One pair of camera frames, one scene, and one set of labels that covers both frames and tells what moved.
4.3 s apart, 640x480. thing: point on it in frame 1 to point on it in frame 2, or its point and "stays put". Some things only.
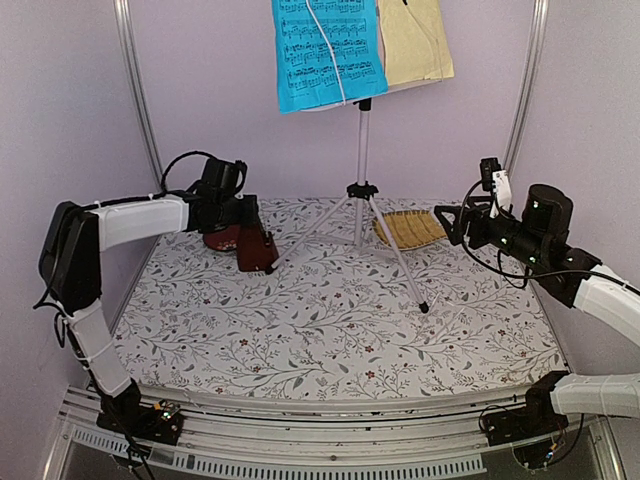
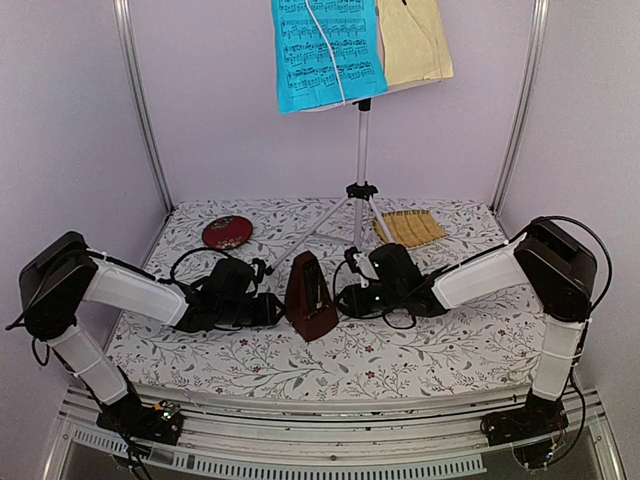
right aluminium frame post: x=530 y=73 stays put
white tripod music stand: x=361 y=190 stays put
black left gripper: x=252 y=212 to x=268 y=314
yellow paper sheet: x=416 y=41 stays put
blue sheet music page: x=307 y=72 stays put
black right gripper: x=478 y=213 to x=350 y=296
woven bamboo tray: x=409 y=228 stays put
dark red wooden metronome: x=255 y=249 to x=309 y=304
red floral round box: x=223 y=240 stays put
